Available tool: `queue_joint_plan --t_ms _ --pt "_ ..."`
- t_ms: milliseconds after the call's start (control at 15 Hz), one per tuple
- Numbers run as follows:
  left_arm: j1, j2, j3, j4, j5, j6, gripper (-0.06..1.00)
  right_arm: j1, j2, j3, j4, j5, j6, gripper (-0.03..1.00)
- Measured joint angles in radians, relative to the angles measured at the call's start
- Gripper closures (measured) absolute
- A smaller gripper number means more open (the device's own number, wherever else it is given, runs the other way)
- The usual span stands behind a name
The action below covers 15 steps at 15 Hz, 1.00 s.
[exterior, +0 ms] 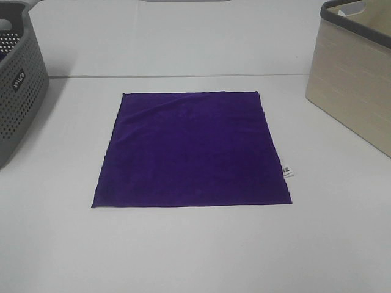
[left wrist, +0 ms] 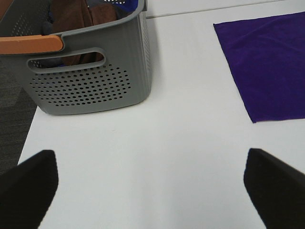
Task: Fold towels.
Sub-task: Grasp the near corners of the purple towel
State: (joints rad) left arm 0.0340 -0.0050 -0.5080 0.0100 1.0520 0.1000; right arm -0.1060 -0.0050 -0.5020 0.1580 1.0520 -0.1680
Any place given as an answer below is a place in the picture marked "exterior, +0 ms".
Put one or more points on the beige fabric storage bin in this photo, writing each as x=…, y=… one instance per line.
x=350, y=74

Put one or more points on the purple towel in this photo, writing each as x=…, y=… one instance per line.
x=190, y=149

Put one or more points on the white towel label tag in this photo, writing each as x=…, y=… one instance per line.
x=287, y=171

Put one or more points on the grey perforated plastic basket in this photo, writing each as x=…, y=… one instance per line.
x=24, y=78

